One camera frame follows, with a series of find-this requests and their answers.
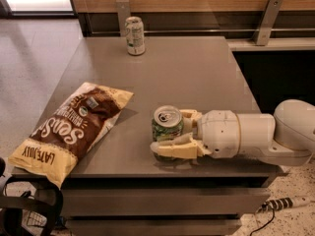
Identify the white power strip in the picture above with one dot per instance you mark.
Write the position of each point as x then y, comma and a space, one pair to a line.
284, 203

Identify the grey drawer cabinet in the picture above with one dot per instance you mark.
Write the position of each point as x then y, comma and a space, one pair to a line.
119, 188

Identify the white 7up can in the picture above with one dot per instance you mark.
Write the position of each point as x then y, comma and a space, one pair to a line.
135, 36

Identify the metal bracket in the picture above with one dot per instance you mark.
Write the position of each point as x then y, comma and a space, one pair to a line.
123, 12
263, 32

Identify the left metal bracket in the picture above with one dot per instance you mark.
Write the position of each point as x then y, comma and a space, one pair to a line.
123, 12

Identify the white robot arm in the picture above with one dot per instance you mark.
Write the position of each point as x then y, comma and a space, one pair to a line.
285, 137

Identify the brown yellow chip bag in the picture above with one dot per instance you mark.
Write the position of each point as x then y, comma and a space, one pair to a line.
55, 147

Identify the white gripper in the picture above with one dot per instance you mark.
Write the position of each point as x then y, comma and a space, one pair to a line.
219, 132

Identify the metal rail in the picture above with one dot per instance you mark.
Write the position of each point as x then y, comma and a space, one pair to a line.
190, 31

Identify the green soda can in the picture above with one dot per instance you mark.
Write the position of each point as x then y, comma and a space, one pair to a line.
167, 124

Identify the right metal bracket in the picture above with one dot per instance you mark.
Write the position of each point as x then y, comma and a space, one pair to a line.
263, 32

